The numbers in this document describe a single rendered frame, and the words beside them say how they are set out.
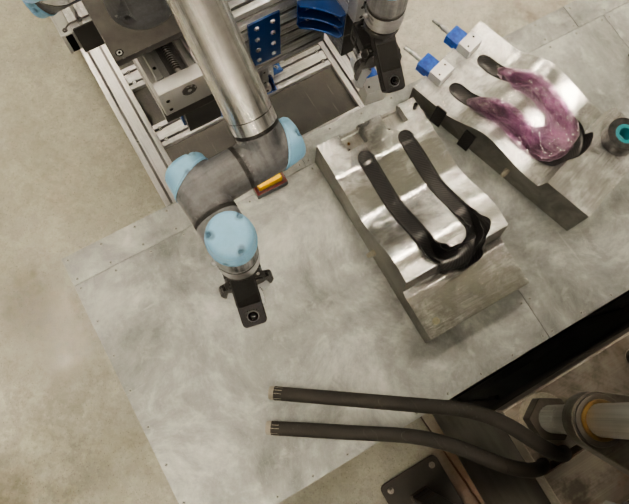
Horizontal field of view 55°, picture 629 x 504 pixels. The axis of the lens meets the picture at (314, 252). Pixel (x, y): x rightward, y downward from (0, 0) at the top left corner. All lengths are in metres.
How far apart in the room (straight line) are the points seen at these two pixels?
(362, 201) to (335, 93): 0.94
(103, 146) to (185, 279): 1.16
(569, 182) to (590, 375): 0.44
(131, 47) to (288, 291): 0.62
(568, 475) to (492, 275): 0.46
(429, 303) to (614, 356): 0.46
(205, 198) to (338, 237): 0.55
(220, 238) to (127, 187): 1.51
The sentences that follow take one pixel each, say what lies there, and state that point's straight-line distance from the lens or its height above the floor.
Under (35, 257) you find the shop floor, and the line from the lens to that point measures 2.40.
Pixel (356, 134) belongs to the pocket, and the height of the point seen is 0.86.
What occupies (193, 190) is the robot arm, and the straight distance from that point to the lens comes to 0.94.
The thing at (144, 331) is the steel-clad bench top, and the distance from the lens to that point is 1.40.
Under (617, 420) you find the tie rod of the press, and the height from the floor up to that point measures 1.15.
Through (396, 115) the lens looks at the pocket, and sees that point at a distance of 1.48.
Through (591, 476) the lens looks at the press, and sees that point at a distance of 1.52.
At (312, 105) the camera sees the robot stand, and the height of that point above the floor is 0.21.
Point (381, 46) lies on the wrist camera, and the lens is 1.26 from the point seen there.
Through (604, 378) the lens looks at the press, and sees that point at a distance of 1.54.
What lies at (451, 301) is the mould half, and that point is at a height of 0.86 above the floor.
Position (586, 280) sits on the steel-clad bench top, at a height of 0.80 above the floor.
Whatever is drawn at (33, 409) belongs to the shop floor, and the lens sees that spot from 2.32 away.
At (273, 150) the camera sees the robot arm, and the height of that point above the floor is 1.28.
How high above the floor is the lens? 2.15
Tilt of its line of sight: 75 degrees down
